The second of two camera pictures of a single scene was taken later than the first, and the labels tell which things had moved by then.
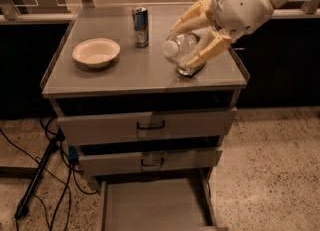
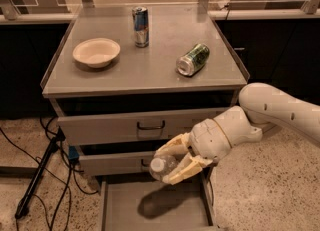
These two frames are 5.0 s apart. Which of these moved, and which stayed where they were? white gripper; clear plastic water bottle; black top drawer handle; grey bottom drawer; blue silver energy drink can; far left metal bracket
Moved: clear plastic water bottle; white gripper
Stayed: grey bottom drawer; blue silver energy drink can; black top drawer handle; far left metal bracket
